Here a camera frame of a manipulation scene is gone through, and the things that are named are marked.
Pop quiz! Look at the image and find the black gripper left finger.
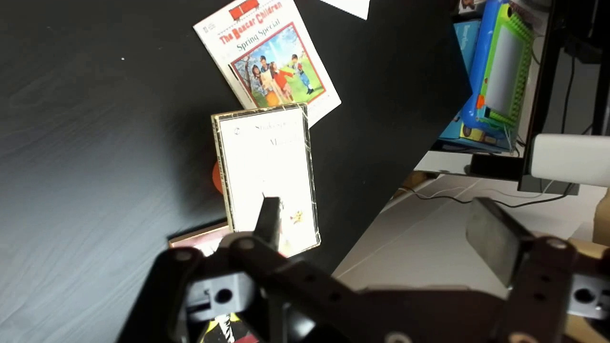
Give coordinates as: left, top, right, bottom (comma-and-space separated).
252, 193, 284, 254

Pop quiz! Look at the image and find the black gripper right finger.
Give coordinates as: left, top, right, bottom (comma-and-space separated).
465, 195, 536, 289

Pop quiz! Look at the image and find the white cover book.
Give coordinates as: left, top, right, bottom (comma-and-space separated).
210, 102, 323, 258

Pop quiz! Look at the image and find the Boxcar Children paperback book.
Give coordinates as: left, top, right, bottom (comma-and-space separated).
191, 0, 343, 129

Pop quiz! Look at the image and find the white speaker box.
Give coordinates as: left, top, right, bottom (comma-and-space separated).
530, 131, 610, 186

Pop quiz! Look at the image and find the green framed drawing board toy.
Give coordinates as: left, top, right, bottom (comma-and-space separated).
485, 1, 536, 138

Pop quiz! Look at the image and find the black television stand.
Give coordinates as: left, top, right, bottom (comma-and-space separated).
517, 0, 610, 195

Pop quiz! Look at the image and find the thin black floor cable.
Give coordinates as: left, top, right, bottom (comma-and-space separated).
406, 186, 574, 211

